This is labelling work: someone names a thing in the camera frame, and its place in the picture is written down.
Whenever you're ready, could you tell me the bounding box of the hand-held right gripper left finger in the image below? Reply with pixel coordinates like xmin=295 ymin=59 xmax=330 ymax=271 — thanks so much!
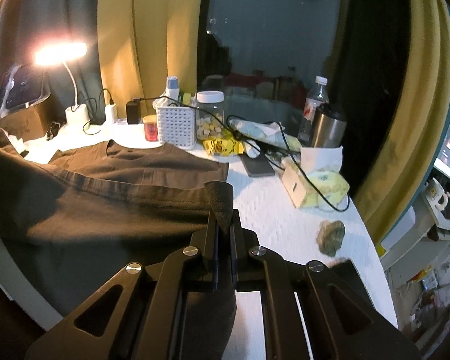
xmin=24 ymin=210 xmax=220 ymax=360

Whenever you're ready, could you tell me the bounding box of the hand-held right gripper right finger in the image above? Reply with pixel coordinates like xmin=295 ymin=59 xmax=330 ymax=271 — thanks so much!
xmin=230 ymin=210 xmax=422 ymax=360

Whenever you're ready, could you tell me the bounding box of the dark grey t-shirt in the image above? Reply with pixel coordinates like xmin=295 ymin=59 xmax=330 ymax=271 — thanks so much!
xmin=0 ymin=127 xmax=238 ymax=360

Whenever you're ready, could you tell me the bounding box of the small white box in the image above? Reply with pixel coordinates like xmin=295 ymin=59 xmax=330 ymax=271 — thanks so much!
xmin=281 ymin=167 xmax=309 ymax=208

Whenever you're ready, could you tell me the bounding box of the grey rock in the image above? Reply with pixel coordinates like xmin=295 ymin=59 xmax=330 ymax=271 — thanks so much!
xmin=317 ymin=220 xmax=346 ymax=254

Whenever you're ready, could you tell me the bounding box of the dark smartphone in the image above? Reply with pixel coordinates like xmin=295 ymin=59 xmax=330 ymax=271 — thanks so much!
xmin=241 ymin=155 xmax=277 ymax=178

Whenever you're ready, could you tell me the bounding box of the yellow snack bag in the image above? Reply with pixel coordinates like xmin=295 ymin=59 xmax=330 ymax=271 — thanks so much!
xmin=202 ymin=137 xmax=245 ymax=157

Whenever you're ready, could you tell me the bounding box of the yellow tissue pack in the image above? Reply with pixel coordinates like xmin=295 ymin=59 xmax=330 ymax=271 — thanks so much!
xmin=299 ymin=146 xmax=350 ymax=211

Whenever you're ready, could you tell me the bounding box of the pale printed pouch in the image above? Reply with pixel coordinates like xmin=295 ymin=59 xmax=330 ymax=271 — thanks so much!
xmin=229 ymin=117 xmax=302 ymax=158

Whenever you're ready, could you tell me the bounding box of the white perforated basket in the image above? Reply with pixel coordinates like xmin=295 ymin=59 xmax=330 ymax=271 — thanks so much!
xmin=156 ymin=106 xmax=200 ymax=150

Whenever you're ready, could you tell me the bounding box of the clear jar with white lid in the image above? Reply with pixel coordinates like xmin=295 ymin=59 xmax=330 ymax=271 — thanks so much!
xmin=196 ymin=91 xmax=226 ymax=141

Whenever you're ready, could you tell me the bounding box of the red can with gold lid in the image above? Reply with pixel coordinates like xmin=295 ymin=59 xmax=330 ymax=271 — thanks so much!
xmin=143 ymin=115 xmax=160 ymax=142

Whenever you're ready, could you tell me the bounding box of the steel tumbler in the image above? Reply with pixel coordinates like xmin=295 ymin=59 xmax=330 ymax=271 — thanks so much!
xmin=310 ymin=103 xmax=347 ymax=149

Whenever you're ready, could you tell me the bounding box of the white side shelf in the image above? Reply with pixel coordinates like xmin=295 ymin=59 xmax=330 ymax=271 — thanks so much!
xmin=379 ymin=195 xmax=450 ymax=346

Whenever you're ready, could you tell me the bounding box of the white power strip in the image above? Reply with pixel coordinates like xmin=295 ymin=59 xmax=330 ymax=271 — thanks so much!
xmin=104 ymin=117 xmax=147 ymax=126

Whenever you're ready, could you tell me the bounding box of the black charger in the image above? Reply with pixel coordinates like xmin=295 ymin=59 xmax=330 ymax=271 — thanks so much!
xmin=126 ymin=99 xmax=141 ymax=124

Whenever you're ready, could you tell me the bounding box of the white bottle with blue cap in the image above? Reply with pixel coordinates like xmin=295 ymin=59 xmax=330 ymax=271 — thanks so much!
xmin=166 ymin=76 xmax=181 ymax=107

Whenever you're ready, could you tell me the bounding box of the clear plastic water bottle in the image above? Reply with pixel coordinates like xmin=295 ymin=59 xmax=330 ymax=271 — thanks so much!
xmin=298 ymin=76 xmax=330 ymax=147

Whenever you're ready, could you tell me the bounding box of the white desk lamp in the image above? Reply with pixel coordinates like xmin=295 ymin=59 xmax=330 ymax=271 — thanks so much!
xmin=34 ymin=42 xmax=89 ymax=127

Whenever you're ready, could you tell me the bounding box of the white mug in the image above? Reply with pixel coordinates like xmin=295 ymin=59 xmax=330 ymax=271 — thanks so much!
xmin=424 ymin=178 xmax=450 ymax=211

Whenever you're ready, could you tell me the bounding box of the yellow curtain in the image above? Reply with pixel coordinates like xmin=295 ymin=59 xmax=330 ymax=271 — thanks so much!
xmin=337 ymin=0 xmax=450 ymax=241
xmin=97 ymin=0 xmax=207 ymax=121

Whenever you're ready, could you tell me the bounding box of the dark window pane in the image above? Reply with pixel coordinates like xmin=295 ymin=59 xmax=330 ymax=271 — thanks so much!
xmin=197 ymin=0 xmax=346 ymax=121

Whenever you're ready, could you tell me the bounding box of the tablet with dark screen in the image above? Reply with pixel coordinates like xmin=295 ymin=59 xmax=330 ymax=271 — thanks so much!
xmin=0 ymin=65 xmax=51 ymax=111

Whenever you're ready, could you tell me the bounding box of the long black cable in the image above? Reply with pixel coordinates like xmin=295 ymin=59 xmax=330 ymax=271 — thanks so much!
xmin=133 ymin=95 xmax=350 ymax=212

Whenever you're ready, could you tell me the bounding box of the black lamp cable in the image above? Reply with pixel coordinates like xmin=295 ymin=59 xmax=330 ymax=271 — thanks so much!
xmin=83 ymin=89 xmax=115 ymax=135

